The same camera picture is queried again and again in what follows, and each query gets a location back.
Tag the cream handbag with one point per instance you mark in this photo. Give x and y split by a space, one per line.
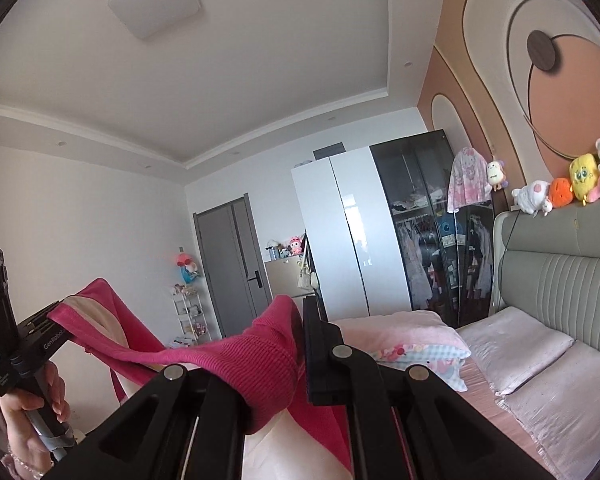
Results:
305 277

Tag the pink plush doll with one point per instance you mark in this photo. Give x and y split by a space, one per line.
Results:
295 245

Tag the yellow plush toy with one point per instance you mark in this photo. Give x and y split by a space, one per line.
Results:
585 175

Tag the person's left hand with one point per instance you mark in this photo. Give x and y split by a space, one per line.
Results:
20 425

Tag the pink and cream shirt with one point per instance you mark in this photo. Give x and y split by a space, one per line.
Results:
260 360

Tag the white plush toy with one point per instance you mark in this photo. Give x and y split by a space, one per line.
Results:
530 197

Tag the grey door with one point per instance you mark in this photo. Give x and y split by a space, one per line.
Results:
230 260

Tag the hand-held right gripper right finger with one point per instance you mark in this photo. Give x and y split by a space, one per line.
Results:
317 360

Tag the orange plush toy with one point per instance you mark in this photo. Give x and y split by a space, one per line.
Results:
561 192

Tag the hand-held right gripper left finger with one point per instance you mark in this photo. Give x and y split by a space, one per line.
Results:
205 410

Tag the beige cabinet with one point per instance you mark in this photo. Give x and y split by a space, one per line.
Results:
280 280

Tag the pink printed hanging garment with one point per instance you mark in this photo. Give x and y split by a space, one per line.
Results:
467 180

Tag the dark glass wardrobe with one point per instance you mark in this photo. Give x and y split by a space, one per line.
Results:
420 185

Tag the folded pink checked quilt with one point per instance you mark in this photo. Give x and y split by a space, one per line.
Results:
405 340

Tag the red and blue plush toy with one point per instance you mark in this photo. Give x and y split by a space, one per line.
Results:
187 270

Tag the grey padded headboard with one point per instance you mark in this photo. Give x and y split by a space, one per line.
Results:
570 280

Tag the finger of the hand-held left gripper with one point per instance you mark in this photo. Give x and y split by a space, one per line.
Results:
32 322

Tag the small white hanging plush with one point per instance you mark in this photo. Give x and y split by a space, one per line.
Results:
496 174

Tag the dark box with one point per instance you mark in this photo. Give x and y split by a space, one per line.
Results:
329 151

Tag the dark round wall disc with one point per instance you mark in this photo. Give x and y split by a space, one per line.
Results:
542 50

